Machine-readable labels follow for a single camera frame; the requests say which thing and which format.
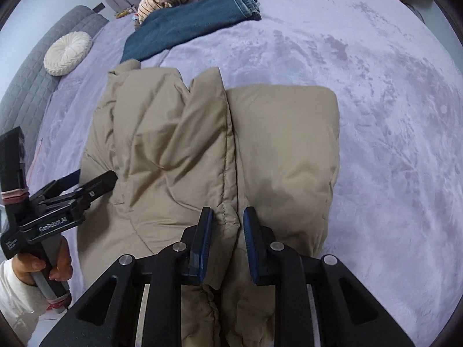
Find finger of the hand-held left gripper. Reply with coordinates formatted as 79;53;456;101
34;169;81;202
74;171;119;206

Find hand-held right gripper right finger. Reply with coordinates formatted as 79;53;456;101
243;207;416;347

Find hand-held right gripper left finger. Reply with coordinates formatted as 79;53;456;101
38;207;215;347

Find beige puffer jacket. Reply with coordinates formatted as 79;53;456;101
78;60;341;347

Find person's left hand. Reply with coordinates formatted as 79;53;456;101
14;237;73;286

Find grey quilted headboard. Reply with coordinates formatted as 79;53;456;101
0;5;109;145

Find round white cushion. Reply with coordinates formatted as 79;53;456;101
43;31;93;76

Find lavender plush blanket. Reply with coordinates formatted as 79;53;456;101
22;0;463;337

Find blue jeans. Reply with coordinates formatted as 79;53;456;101
121;0;262;62

